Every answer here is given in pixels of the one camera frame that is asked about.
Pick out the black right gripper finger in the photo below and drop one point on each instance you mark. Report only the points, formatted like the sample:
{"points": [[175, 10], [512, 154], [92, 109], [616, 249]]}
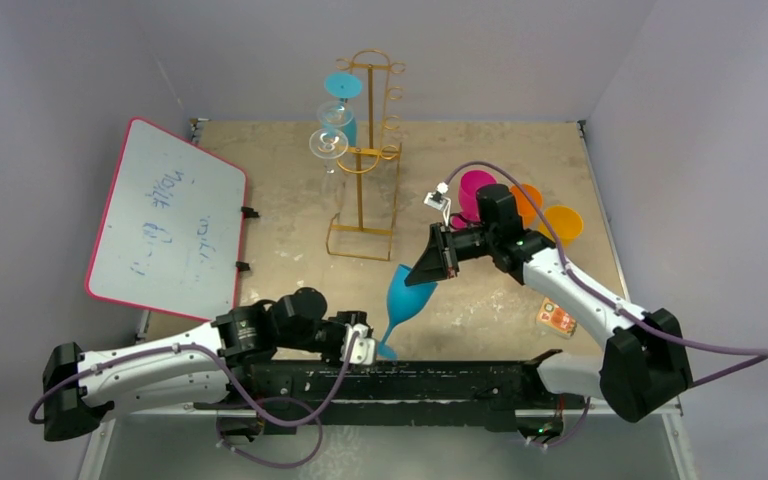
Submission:
{"points": [[426, 274], [435, 260]]}

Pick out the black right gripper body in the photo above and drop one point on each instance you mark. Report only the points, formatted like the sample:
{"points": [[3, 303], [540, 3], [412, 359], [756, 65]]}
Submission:
{"points": [[451, 251]]}

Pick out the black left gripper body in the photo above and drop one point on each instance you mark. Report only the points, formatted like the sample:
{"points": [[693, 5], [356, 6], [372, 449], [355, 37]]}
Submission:
{"points": [[332, 329]]}

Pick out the blue wine glass row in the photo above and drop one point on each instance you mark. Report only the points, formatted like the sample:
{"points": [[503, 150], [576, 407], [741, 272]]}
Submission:
{"points": [[345, 86], [403, 303]]}

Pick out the magenta plastic wine glass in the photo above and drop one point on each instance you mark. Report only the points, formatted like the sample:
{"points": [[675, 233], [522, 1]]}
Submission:
{"points": [[470, 183]]}

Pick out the orange plastic wine glass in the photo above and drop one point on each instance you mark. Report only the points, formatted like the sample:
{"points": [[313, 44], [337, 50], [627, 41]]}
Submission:
{"points": [[526, 210]]}

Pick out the yellow plastic wine glass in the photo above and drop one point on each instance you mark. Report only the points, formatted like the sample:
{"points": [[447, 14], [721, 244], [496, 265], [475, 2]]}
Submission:
{"points": [[565, 222]]}

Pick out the clear wine glass front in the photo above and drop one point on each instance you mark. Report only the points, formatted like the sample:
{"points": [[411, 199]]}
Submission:
{"points": [[330, 145]]}

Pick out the clear wine glass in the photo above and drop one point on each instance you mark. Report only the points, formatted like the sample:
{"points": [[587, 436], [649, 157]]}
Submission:
{"points": [[330, 145], [335, 114]]}

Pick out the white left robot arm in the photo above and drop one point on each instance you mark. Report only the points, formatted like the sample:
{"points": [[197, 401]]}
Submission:
{"points": [[82, 389]]}

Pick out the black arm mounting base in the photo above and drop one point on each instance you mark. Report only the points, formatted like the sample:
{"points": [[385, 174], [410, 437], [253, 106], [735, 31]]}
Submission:
{"points": [[498, 396]]}

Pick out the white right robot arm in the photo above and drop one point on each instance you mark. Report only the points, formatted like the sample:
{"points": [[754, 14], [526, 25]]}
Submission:
{"points": [[643, 364]]}

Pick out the clear wine glass rear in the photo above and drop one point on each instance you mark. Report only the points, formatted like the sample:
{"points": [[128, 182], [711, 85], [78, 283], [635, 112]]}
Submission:
{"points": [[335, 114]]}

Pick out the orange patterned card box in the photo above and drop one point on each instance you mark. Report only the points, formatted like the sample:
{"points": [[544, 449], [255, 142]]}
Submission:
{"points": [[552, 318]]}

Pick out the pink framed whiteboard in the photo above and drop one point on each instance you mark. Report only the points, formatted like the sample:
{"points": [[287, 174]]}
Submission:
{"points": [[172, 228]]}

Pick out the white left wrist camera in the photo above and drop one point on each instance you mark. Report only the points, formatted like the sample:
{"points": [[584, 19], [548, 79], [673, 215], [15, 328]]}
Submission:
{"points": [[359, 347]]}

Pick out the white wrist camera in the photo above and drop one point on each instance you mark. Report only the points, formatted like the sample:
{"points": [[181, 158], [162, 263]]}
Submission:
{"points": [[440, 201], [359, 347]]}

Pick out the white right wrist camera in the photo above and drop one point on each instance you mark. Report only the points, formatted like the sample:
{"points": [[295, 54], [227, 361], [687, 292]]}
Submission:
{"points": [[440, 201]]}

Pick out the gold wire glass rack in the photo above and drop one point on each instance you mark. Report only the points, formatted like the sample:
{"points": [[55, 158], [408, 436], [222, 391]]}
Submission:
{"points": [[365, 229]]}

